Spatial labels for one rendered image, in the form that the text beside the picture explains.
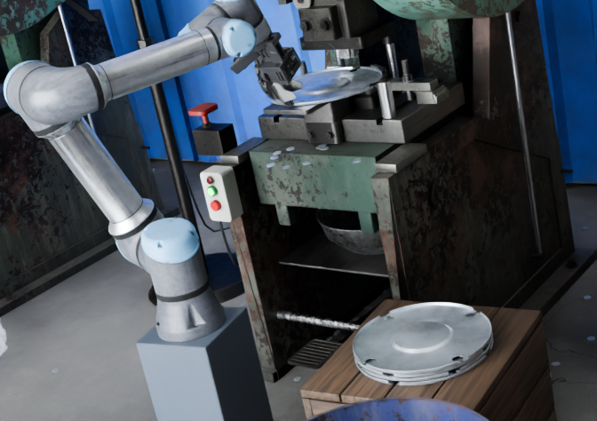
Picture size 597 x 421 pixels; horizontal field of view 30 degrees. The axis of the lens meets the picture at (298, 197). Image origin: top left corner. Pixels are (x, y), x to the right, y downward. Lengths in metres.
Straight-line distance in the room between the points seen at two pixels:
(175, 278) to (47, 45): 1.91
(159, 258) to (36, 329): 1.52
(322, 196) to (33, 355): 1.25
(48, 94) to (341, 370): 0.81
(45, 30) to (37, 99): 1.92
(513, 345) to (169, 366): 0.72
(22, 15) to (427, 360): 2.04
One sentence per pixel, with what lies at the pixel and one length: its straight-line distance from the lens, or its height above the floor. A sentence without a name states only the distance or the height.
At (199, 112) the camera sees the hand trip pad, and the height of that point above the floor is 0.76.
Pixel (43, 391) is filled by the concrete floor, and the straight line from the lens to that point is 3.38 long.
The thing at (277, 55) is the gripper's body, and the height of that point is 0.93.
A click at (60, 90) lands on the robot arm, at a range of 2.20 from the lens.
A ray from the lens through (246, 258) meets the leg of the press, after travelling 2.93.
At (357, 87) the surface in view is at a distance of 2.71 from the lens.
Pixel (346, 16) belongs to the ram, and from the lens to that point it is 2.73.
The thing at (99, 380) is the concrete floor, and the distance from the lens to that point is 3.34.
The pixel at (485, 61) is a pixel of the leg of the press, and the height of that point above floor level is 0.73.
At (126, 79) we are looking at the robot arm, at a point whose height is 1.01.
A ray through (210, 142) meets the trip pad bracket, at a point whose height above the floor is 0.67.
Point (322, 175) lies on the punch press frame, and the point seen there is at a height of 0.59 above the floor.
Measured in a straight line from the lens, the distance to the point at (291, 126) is 2.86.
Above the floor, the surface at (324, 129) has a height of 0.69.
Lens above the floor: 1.48
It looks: 20 degrees down
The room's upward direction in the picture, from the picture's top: 12 degrees counter-clockwise
